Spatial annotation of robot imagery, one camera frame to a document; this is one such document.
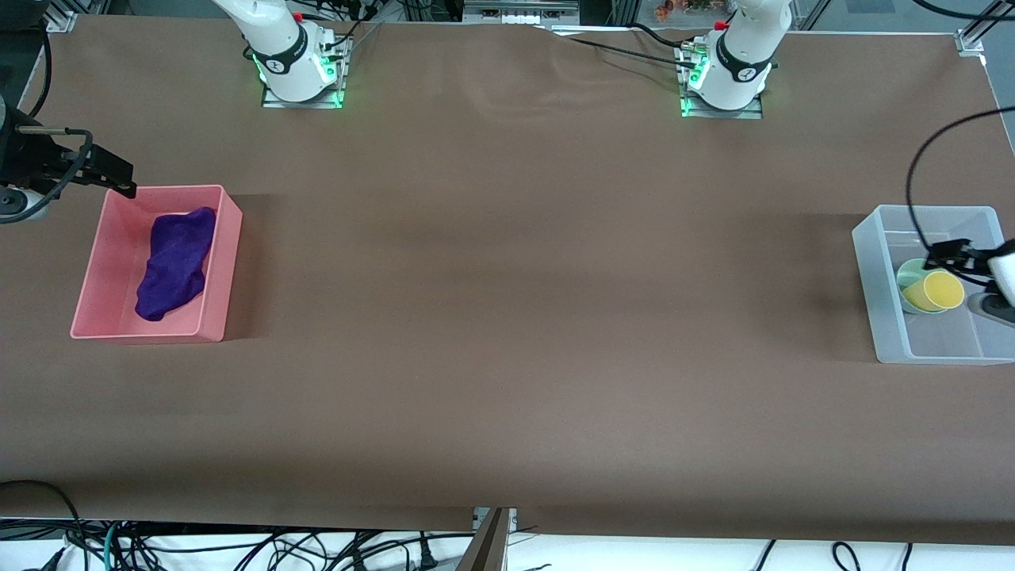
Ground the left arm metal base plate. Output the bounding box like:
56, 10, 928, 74
678, 44, 764, 120

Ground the long black table cable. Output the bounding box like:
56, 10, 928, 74
546, 24, 699, 74

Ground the pink plastic bin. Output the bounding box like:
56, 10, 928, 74
70, 185, 243, 343

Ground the yellow cup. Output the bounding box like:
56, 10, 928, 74
902, 270, 966, 312

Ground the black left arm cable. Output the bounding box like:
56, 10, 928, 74
906, 105, 1015, 250

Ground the wooden board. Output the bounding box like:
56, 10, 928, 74
456, 508, 510, 571

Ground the short black table cable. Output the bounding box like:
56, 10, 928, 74
630, 22, 692, 50

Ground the clear plastic bin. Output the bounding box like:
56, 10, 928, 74
852, 205, 1015, 366

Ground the white power strip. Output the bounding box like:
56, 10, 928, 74
462, 0, 581, 26

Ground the pale green bowl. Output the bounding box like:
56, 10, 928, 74
896, 258, 952, 316

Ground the table cover sheet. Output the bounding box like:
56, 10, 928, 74
0, 14, 1015, 546

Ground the purple cloth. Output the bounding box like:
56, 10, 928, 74
134, 207, 218, 322

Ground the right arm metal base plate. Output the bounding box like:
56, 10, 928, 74
260, 36, 350, 109

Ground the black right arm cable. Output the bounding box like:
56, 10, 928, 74
0, 22, 96, 225

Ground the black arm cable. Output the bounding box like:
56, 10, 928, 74
906, 105, 1015, 250
0, 22, 96, 225

